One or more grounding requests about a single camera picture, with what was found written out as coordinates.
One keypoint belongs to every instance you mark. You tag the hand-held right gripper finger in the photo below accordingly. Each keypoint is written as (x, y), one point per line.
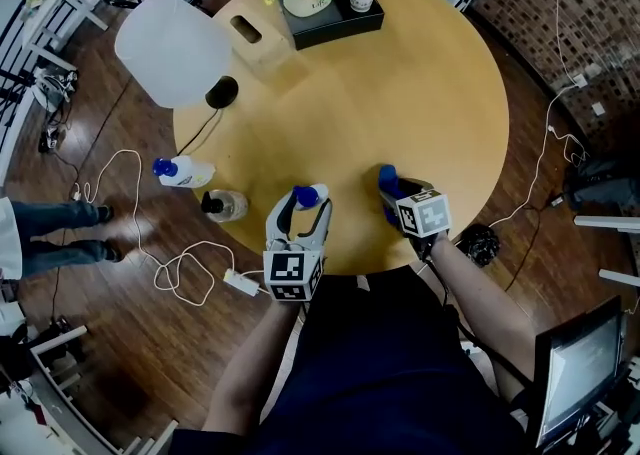
(392, 215)
(414, 187)

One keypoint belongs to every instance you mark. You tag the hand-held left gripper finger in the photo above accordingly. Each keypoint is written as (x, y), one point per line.
(277, 220)
(322, 230)

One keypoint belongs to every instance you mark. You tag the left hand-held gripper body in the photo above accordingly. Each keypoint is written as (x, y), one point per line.
(292, 270)

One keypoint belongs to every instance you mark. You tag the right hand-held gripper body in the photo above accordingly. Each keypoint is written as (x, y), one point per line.
(425, 215)

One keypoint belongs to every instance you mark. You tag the blue cloth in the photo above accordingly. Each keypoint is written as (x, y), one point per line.
(387, 175)

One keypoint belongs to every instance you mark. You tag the person's right forearm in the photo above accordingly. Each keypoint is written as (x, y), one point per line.
(480, 303)

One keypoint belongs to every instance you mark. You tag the person's left forearm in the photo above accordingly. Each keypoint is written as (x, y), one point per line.
(245, 378)

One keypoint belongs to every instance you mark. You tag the clear black-pump bottle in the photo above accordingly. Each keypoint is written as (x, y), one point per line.
(230, 205)

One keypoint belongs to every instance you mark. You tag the white bottle blue cap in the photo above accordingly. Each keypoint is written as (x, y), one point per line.
(190, 173)

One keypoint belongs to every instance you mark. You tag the white power adapter block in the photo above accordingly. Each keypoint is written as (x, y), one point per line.
(240, 280)

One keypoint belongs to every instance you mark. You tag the black plastic bag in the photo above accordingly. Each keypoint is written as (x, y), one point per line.
(480, 243)

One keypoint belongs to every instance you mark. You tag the person's dark blue clothing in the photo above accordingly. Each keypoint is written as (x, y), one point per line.
(380, 383)

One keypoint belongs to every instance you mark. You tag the wooden tissue box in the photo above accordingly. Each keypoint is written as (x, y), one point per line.
(267, 50)

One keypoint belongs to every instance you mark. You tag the black tray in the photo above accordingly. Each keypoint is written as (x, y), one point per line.
(345, 25)

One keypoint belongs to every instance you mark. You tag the white power strip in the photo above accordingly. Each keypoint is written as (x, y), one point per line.
(77, 192)

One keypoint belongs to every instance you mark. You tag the white table lamp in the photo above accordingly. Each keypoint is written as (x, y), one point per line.
(170, 48)

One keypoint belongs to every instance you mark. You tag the black monitor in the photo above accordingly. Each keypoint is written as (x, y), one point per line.
(580, 383)

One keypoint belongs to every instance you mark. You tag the black power adapter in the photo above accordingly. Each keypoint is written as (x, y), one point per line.
(50, 139)

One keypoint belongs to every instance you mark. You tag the white grey rack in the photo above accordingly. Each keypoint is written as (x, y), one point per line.
(55, 393)

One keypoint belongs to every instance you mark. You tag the black railing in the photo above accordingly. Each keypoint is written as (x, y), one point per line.
(15, 73)

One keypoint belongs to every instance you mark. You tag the white side table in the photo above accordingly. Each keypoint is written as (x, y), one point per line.
(65, 0)

